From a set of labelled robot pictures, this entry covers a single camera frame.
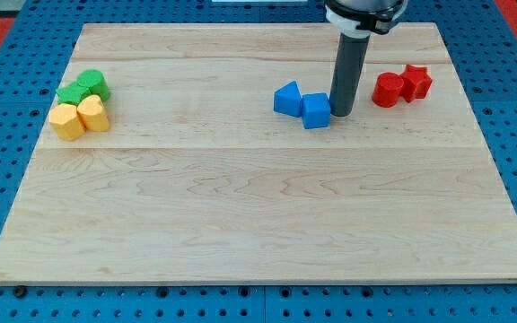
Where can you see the blue triangular prism block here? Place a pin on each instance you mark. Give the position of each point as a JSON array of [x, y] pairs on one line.
[[288, 100]]

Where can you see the blue cube block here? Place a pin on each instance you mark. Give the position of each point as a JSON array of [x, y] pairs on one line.
[[315, 110]]

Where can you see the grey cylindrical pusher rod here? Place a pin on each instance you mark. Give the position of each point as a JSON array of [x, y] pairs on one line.
[[347, 72]]

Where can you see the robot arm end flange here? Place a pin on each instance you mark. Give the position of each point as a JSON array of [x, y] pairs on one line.
[[360, 18]]

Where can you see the wooden board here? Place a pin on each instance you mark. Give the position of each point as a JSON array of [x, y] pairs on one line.
[[199, 182]]

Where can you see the red cylinder block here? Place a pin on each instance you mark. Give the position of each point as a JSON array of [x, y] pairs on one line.
[[387, 89]]

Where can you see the yellow heart block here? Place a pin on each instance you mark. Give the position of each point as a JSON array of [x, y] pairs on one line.
[[93, 114]]

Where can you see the red star block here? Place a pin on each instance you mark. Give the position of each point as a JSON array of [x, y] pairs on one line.
[[417, 82]]

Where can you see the green cylinder block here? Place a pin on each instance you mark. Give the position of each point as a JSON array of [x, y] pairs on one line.
[[95, 82]]

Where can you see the green star block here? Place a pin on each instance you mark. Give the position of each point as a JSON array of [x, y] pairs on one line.
[[72, 94]]

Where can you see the yellow hexagon block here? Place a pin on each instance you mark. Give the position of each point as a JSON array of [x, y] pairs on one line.
[[66, 122]]

